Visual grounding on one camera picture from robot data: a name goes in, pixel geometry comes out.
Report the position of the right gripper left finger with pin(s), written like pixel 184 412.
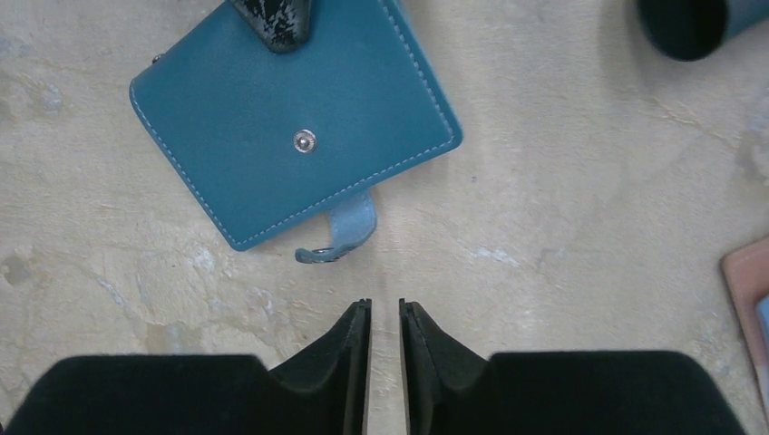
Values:
pixel 320 390

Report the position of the pink open card holder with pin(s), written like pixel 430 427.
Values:
pixel 746 274

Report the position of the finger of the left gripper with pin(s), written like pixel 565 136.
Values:
pixel 281 25

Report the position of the blue leather card holder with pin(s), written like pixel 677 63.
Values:
pixel 266 140

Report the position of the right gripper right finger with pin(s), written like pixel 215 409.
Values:
pixel 449 389

